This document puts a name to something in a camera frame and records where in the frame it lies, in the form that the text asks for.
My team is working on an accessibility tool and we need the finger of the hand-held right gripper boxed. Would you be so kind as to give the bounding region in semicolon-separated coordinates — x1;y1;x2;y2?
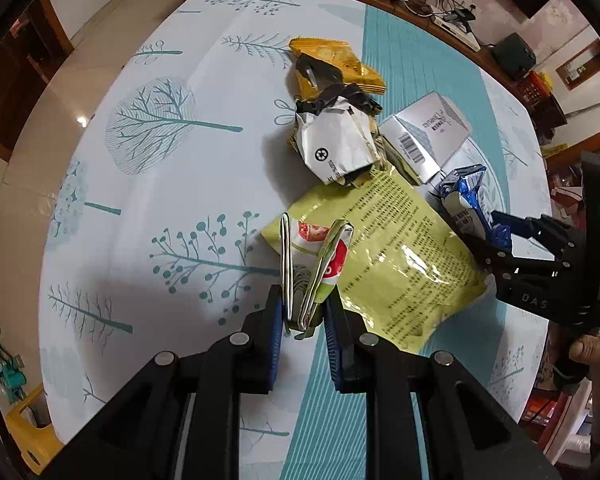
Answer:
490;210;582;257
460;232;557;287

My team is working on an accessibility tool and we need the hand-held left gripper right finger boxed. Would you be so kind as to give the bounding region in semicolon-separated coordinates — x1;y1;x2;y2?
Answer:
322;290;563;480

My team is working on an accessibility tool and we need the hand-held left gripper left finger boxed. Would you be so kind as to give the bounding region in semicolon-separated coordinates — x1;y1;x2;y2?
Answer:
42;285;286;480

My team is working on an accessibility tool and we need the blue and white snack packet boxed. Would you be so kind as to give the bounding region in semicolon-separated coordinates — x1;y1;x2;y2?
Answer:
437;164;512;249

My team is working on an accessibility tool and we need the red green wrapper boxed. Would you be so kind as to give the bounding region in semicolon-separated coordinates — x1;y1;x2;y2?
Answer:
279;212;355;341

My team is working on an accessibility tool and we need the person's right hand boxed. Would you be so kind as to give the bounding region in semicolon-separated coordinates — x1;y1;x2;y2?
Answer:
568;332;600;380

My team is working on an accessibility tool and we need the yellow-green snack packet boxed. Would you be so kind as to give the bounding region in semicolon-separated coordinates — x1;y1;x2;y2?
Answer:
260;167;489;354

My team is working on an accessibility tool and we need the silver cardboard box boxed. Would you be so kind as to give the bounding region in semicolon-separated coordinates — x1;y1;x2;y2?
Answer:
377;91;474;186

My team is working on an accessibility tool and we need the dark green speaker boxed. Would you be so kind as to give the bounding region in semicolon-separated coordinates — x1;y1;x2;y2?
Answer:
491;32;539;80

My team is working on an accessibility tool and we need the tree print tablecloth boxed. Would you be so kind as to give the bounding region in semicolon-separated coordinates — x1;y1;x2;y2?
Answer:
0;0;554;480

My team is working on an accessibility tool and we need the crumpled silver foil wrapper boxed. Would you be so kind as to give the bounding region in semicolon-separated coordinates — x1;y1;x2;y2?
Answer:
287;82;384;187

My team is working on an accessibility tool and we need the white set-top box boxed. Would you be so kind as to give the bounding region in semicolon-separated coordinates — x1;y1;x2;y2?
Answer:
431;10;481;53

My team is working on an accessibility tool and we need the yellow snack wrapper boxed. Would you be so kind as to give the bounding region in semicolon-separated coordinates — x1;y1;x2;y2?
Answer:
287;37;387;104

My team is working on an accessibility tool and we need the yellow plastic stool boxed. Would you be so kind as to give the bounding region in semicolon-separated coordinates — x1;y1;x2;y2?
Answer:
5;385;64;476

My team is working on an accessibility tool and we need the teal toy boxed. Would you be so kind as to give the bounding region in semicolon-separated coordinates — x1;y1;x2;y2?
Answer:
0;322;27;406

